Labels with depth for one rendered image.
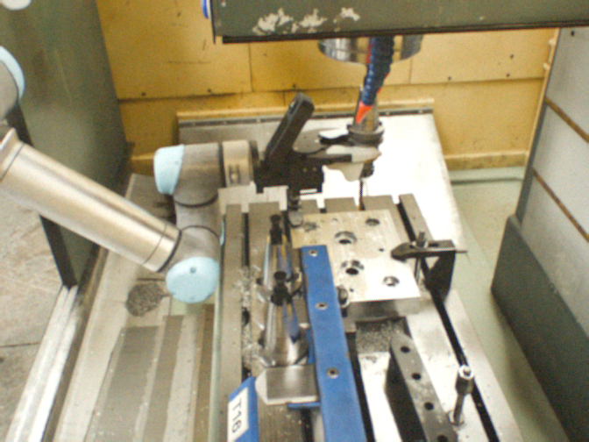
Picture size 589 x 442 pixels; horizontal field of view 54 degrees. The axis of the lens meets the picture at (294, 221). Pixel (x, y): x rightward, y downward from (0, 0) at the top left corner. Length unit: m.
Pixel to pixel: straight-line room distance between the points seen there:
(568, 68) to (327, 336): 0.76
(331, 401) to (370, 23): 0.38
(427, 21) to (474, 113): 1.64
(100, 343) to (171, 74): 0.91
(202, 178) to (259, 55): 1.08
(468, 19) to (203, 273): 0.50
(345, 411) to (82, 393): 0.91
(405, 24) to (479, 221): 1.55
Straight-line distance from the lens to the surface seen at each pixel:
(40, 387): 1.32
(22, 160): 0.83
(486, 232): 2.02
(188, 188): 0.94
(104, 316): 1.62
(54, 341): 1.40
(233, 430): 0.99
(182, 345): 1.41
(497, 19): 0.59
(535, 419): 1.46
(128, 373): 1.40
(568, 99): 1.25
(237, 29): 0.54
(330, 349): 0.69
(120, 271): 1.75
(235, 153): 0.93
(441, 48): 2.05
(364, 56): 0.83
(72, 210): 0.84
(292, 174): 0.94
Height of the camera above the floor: 1.74
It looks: 36 degrees down
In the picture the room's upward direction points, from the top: 2 degrees counter-clockwise
